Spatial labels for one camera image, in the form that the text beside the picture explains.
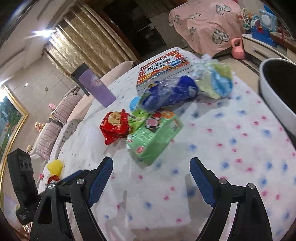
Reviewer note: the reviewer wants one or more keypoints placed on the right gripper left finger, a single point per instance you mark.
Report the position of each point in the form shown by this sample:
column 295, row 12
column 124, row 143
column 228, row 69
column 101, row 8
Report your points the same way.
column 51, row 221

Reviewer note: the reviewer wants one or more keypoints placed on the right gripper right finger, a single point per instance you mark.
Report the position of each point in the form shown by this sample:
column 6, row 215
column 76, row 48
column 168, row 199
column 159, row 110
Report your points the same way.
column 250, row 222

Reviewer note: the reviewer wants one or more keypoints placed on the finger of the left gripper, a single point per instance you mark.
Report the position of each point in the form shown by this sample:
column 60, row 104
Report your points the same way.
column 80, row 174

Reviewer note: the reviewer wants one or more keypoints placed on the green milk carton box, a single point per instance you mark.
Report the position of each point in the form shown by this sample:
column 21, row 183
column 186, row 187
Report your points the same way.
column 152, row 137

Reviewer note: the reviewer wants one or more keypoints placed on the white rimmed trash bin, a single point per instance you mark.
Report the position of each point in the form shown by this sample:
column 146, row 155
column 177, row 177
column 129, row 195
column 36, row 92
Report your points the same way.
column 277, row 87

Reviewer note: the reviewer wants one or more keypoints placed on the yellow foam net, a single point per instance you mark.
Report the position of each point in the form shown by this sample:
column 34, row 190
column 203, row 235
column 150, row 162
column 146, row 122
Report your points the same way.
column 55, row 167

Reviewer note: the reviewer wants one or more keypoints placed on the red small can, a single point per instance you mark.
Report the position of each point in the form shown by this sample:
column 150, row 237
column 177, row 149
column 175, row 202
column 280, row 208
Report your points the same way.
column 53, row 179

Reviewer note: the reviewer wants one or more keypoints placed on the pink sofa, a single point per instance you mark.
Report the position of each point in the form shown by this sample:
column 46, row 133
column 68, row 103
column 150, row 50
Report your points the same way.
column 54, row 134

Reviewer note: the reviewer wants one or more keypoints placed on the gold framed painting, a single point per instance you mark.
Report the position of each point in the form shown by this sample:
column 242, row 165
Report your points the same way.
column 13, row 117

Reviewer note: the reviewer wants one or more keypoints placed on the red snack wrapper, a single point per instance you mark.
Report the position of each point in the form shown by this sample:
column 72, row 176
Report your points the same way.
column 115, row 126

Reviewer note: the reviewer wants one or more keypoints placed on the striped pink cushion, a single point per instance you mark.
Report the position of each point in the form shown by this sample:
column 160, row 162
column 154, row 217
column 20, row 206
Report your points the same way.
column 63, row 110

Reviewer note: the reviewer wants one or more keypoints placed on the green snack packet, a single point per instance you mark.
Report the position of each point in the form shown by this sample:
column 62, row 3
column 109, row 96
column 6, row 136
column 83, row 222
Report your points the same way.
column 136, row 119

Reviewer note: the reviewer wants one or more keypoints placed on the white dotted tablecloth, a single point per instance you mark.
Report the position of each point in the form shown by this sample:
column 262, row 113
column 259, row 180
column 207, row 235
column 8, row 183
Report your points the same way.
column 238, row 138

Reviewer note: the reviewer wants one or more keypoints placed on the purple water bottle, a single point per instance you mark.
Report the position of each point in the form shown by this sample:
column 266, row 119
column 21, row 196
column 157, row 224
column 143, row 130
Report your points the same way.
column 91, row 84

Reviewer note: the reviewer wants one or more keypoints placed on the blue plastic bag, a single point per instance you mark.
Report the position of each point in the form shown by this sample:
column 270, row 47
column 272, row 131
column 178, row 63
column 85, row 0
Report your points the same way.
column 168, row 92

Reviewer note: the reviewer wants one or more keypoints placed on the colourful picture book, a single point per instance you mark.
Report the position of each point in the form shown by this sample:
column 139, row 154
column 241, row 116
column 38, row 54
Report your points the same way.
column 165, row 65

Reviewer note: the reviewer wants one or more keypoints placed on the gold patterned curtain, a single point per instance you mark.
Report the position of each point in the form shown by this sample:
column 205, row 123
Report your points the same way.
column 84, row 37

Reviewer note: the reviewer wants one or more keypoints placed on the green blue crumpled bag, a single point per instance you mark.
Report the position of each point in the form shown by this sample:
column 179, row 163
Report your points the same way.
column 213, row 78

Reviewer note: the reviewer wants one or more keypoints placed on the pink kettlebell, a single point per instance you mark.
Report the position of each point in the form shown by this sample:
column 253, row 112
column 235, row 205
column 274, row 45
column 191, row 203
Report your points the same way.
column 237, row 49

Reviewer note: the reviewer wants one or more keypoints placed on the beige TV cabinet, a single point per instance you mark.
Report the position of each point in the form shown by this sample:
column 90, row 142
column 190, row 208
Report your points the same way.
column 262, row 51

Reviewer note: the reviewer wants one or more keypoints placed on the blue toy machine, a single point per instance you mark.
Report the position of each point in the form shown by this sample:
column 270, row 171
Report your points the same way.
column 263, row 24

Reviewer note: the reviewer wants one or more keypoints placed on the pink heart cover furniture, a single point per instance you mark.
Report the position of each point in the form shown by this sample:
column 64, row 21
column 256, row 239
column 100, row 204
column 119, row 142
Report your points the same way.
column 207, row 26

